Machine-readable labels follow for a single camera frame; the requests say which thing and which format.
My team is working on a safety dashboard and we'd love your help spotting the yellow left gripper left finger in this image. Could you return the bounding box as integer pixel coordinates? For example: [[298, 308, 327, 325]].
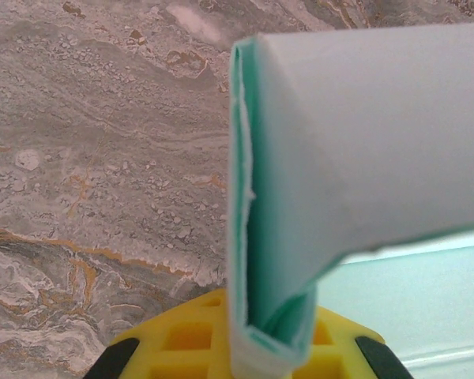
[[86, 287, 234, 379]]

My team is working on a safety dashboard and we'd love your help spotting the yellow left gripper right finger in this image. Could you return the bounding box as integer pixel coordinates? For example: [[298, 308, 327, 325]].
[[290, 309, 408, 379]]

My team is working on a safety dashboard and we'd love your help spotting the light teal paper box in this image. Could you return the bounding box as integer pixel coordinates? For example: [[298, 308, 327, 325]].
[[228, 21, 474, 379]]

